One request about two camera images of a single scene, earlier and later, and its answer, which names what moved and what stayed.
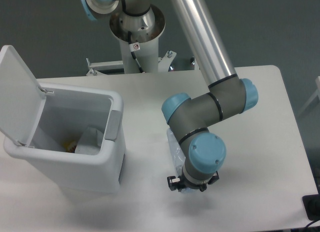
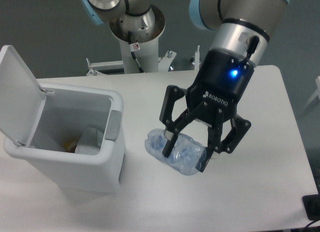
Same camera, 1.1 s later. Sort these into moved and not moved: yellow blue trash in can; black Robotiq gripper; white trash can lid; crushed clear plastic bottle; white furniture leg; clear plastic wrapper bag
Moved: black Robotiq gripper; crushed clear plastic bottle
Not moved: white furniture leg; yellow blue trash in can; white trash can lid; clear plastic wrapper bag
